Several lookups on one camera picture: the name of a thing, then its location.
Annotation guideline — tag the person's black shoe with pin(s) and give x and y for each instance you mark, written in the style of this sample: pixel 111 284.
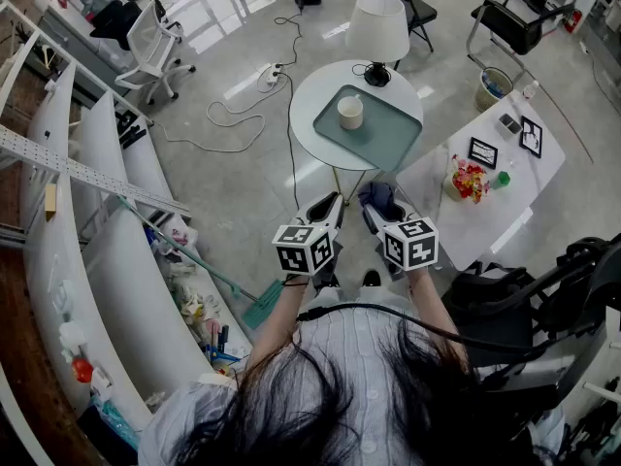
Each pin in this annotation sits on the person's black shoe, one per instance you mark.
pixel 326 280
pixel 372 278

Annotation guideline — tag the white metal shelf unit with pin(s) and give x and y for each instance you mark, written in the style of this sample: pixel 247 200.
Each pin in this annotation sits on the white metal shelf unit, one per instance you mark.
pixel 111 270

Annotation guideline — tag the black picture frame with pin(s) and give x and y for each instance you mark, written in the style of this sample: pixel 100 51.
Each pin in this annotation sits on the black picture frame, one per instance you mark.
pixel 483 152
pixel 531 136

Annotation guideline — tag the red ball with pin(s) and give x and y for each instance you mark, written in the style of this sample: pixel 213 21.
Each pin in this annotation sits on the red ball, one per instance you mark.
pixel 82 371

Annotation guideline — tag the black jacket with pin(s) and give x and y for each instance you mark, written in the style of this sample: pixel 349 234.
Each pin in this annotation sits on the black jacket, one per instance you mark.
pixel 116 22

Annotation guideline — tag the clear water bottle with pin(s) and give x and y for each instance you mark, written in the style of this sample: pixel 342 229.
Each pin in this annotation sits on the clear water bottle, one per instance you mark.
pixel 530 90

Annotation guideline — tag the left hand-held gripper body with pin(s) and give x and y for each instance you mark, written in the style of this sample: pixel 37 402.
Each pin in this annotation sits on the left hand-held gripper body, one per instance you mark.
pixel 303 250

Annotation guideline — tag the small grey box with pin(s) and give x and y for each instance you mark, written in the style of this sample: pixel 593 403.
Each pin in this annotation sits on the small grey box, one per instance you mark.
pixel 509 124

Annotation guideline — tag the round white side table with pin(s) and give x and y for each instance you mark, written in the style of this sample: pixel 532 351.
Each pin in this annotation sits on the round white side table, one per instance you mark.
pixel 310 95

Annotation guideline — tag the person's right black shoe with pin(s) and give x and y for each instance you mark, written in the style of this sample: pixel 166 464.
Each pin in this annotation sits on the person's right black shoe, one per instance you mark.
pixel 372 278

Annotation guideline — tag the person's right forearm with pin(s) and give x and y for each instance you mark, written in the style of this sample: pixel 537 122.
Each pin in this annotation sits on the person's right forearm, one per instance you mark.
pixel 432 304

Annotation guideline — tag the wicker waste basket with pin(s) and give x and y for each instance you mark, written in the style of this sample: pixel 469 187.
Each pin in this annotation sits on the wicker waste basket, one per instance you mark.
pixel 492 88

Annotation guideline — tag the white power strip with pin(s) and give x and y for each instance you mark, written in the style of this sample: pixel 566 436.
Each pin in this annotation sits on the white power strip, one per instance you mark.
pixel 275 73

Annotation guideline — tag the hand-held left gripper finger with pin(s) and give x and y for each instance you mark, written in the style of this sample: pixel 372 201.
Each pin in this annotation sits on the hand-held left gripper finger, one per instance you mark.
pixel 337 216
pixel 310 209

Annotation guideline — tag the green broom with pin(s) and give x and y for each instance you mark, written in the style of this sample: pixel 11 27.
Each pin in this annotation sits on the green broom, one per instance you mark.
pixel 264 304

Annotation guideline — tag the black ergonomic chair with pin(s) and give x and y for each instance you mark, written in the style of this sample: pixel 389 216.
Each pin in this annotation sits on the black ergonomic chair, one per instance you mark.
pixel 509 318

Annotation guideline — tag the person's left forearm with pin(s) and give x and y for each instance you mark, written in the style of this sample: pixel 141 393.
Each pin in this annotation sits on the person's left forearm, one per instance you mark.
pixel 279 318

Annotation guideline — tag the person's light trousers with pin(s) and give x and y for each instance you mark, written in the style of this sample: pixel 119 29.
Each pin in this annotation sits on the person's light trousers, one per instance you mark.
pixel 388 296

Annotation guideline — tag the cream white cup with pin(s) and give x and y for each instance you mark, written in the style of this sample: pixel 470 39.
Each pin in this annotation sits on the cream white cup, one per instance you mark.
pixel 350 112

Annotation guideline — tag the white shade table lamp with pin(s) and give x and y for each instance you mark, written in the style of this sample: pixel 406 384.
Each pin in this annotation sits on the white shade table lamp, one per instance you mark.
pixel 377 27

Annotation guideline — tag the blue tool bundle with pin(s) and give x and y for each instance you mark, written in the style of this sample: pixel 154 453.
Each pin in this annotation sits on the blue tool bundle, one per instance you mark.
pixel 220 352

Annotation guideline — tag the person's striped shirt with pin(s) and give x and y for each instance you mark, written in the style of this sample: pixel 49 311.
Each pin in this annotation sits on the person's striped shirt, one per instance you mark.
pixel 349 338

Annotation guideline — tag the white printed bag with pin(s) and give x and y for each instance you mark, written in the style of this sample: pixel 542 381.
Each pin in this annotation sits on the white printed bag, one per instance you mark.
pixel 182 241

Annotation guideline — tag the black chrome-frame office chair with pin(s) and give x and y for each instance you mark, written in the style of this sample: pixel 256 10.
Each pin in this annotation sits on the black chrome-frame office chair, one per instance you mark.
pixel 509 27

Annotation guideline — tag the small wooden block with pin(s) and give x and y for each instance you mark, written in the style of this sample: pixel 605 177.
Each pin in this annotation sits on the small wooden block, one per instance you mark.
pixel 51 202

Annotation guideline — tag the white marble table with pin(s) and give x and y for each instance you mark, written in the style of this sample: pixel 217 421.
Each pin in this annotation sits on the white marble table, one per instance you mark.
pixel 485 221

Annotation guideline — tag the grey office desk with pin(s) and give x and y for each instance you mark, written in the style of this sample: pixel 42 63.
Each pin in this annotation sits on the grey office desk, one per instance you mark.
pixel 73 37

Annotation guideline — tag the person's left black shoe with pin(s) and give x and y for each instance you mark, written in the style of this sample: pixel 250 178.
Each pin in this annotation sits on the person's left black shoe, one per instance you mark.
pixel 326 280

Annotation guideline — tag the pale artificial flowers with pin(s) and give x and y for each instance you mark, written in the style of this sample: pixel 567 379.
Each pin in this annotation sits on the pale artificial flowers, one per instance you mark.
pixel 194 309

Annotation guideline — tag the white mesh office chair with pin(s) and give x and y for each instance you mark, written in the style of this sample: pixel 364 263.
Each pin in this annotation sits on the white mesh office chair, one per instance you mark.
pixel 148 42

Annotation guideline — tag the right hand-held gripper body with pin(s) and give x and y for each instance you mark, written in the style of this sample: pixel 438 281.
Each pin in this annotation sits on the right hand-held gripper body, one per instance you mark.
pixel 410 243

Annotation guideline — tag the red yellow flower pot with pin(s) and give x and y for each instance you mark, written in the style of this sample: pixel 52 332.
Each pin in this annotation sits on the red yellow flower pot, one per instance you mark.
pixel 468 180

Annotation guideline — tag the dark blue-grey cloth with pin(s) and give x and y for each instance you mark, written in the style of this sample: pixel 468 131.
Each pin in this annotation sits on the dark blue-grey cloth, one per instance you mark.
pixel 378 194

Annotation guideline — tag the black folding chair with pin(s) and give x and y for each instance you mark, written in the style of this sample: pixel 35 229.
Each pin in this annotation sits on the black folding chair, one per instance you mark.
pixel 412 8

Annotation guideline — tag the green rectangular tray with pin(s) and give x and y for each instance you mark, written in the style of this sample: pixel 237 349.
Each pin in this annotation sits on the green rectangular tray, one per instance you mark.
pixel 388 134

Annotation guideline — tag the small green object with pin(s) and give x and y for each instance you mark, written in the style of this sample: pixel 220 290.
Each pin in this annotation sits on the small green object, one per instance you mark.
pixel 502 180

